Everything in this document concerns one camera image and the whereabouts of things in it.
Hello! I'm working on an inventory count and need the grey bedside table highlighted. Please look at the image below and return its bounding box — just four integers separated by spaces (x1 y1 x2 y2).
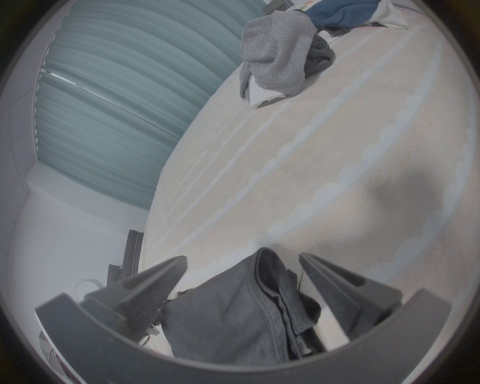
262 0 295 13

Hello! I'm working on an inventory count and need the blue-green curtain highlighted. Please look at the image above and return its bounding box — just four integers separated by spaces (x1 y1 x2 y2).
34 73 188 211
39 0 263 140

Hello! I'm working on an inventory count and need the pile of clothes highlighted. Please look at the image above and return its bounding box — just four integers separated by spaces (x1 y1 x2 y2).
239 0 409 109

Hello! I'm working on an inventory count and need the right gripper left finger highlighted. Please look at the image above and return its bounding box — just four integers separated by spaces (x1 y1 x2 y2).
83 256 188 341

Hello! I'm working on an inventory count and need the black dressing table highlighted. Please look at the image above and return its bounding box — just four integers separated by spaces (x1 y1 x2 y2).
106 263 122 289

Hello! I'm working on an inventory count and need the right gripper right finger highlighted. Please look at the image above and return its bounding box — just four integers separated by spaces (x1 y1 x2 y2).
299 252 403 343

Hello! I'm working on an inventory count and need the black T-shirt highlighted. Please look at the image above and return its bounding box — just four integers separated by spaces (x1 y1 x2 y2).
161 247 327 366

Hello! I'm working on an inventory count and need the black chest of drawers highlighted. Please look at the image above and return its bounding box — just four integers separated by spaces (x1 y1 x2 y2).
122 229 145 280

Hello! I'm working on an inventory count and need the bed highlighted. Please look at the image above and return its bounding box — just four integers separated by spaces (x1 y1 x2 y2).
142 0 477 361

